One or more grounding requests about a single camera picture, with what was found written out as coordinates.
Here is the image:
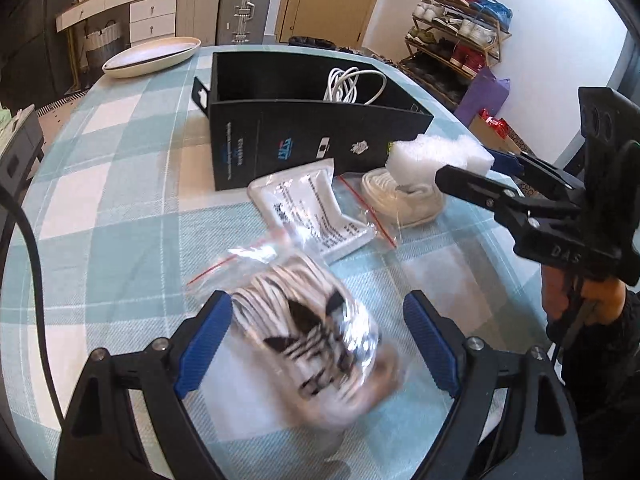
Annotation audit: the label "white printed packet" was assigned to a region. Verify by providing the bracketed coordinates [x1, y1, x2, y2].
[247, 157, 374, 264]

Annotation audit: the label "black cable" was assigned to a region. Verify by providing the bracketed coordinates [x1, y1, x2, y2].
[0, 185, 66, 422]

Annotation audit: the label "purple paper bag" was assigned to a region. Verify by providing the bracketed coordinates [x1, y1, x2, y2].
[454, 66, 511, 129]

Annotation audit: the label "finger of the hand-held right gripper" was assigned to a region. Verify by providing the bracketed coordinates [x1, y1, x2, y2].
[487, 147, 587, 197]
[434, 164, 532, 222]

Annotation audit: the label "woven basket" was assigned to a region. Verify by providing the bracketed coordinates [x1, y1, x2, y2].
[84, 20, 119, 69]

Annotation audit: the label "white foam block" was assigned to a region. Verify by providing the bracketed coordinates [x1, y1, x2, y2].
[385, 135, 496, 187]

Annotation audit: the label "checkered tablecloth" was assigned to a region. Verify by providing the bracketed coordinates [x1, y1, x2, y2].
[0, 42, 576, 480]

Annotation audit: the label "person's right forearm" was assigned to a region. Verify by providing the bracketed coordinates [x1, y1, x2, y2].
[547, 290, 640, 480]

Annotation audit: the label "person's right hand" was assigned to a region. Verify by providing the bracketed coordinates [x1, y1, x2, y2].
[541, 262, 629, 332]

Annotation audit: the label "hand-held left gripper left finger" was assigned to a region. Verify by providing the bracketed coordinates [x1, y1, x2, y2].
[55, 290, 234, 480]

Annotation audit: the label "dark slippers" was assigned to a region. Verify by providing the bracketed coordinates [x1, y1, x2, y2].
[287, 36, 336, 51]

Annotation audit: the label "white cable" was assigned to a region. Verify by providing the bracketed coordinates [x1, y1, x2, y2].
[324, 66, 389, 106]

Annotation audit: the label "cardboard box with red packets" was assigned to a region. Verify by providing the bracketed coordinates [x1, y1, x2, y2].
[467, 110, 524, 154]

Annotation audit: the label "oval white tray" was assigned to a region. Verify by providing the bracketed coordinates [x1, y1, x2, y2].
[102, 36, 203, 80]

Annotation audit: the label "clear bag of striped laces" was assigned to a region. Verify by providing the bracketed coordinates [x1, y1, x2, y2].
[187, 240, 402, 457]

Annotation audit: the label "beige suitcase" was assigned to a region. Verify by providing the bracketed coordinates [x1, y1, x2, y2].
[175, 0, 226, 46]

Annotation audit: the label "grey side table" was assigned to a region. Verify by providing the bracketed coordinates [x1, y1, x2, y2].
[0, 105, 46, 187]

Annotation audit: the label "wooden shoe rack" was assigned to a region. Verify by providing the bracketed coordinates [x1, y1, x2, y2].
[400, 0, 514, 109]

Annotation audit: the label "white dresser with drawers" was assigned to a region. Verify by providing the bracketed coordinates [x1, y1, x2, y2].
[55, 0, 179, 46]

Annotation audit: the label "black cardboard box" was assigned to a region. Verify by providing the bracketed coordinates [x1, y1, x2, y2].
[192, 51, 435, 192]

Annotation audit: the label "rows of assorted shoes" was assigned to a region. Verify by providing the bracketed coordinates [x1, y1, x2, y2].
[405, 0, 513, 96]

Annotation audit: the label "clear bag of white laces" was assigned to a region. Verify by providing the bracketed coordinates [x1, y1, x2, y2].
[336, 167, 447, 250]

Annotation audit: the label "silver suitcase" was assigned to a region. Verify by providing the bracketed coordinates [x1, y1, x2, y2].
[216, 0, 277, 46]

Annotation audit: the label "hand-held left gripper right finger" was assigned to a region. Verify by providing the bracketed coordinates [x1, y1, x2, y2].
[402, 290, 584, 480]

